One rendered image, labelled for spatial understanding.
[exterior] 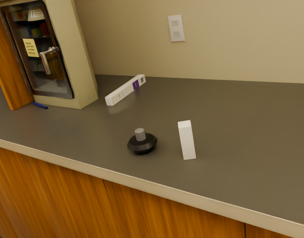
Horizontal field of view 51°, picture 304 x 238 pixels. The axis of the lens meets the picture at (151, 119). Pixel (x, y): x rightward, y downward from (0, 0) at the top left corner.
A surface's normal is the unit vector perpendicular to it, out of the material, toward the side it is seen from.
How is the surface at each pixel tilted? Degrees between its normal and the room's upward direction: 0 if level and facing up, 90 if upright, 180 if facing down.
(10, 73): 90
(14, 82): 90
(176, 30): 90
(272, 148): 0
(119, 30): 90
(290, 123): 0
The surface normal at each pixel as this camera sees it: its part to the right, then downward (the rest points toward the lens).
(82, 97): 0.80, 0.11
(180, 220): -0.56, 0.45
